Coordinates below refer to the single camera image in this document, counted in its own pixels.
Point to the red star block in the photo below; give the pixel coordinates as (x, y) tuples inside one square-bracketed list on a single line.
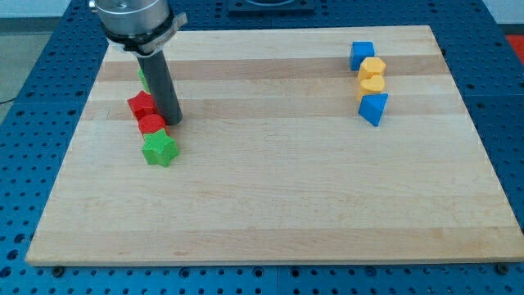
[(142, 105)]

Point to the yellow hexagon block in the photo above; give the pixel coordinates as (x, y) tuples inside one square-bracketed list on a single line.
[(371, 66)]

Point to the green block behind rod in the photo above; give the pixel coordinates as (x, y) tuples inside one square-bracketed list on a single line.
[(143, 80)]

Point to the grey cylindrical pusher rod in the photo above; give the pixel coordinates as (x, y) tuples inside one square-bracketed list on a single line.
[(160, 83)]

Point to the blue triangle block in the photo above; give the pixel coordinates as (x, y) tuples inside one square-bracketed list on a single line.
[(372, 107)]

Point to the light wooden board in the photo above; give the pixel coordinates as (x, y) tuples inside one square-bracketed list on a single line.
[(276, 165)]

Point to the green star block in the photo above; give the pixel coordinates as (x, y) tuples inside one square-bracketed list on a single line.
[(159, 148)]

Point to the red cylinder block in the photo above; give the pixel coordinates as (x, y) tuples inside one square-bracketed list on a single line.
[(152, 123)]

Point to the blue cube block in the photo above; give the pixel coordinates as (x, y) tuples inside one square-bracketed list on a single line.
[(358, 52)]

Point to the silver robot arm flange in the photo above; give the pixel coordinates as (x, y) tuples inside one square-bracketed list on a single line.
[(142, 27)]

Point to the yellow heart block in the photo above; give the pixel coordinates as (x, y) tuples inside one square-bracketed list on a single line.
[(375, 84)]

